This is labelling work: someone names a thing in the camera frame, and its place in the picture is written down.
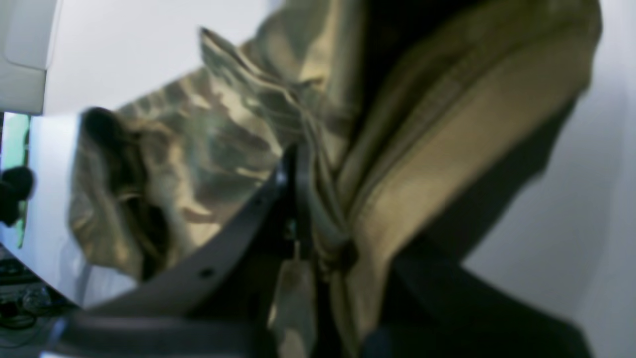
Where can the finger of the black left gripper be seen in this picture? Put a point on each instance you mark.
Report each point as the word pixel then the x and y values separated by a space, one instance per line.
pixel 16 185

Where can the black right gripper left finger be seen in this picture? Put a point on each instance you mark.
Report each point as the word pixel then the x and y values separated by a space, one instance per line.
pixel 248 293

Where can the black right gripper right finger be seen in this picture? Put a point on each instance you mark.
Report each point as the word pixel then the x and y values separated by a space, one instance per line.
pixel 434 308

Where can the camouflage T-shirt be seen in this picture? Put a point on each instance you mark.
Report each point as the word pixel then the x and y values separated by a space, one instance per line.
pixel 422 117

